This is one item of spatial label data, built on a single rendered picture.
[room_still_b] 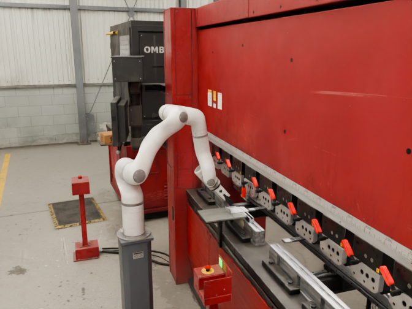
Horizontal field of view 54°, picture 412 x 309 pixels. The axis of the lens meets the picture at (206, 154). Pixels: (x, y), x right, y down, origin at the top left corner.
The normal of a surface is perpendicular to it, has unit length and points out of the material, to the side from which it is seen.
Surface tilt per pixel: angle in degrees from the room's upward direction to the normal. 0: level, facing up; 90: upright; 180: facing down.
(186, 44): 90
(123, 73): 90
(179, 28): 90
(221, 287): 90
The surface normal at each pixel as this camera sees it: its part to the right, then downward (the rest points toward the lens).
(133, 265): 0.39, 0.23
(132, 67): 0.12, 0.25
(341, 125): -0.95, 0.07
